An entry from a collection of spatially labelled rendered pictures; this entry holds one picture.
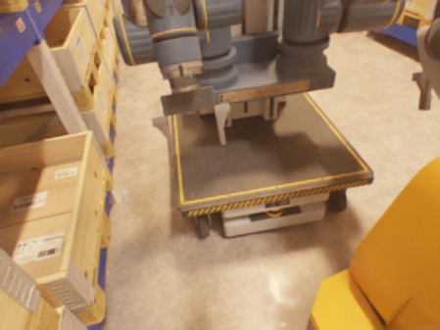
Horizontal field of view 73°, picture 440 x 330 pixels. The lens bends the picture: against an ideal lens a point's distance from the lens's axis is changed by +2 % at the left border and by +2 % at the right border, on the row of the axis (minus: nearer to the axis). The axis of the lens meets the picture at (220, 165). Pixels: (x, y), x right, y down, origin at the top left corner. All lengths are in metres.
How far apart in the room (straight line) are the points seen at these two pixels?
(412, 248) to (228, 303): 0.88
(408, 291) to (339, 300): 0.27
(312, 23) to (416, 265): 0.98
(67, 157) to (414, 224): 1.50
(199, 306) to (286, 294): 0.42
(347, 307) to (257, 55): 1.20
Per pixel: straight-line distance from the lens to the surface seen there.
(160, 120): 0.75
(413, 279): 0.98
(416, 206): 0.93
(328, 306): 1.19
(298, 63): 1.47
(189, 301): 1.56
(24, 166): 1.79
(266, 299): 1.54
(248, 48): 1.60
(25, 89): 1.80
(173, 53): 0.71
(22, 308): 0.83
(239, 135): 1.80
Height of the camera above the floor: 1.41
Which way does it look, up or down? 41 degrees down
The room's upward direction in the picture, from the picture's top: 6 degrees counter-clockwise
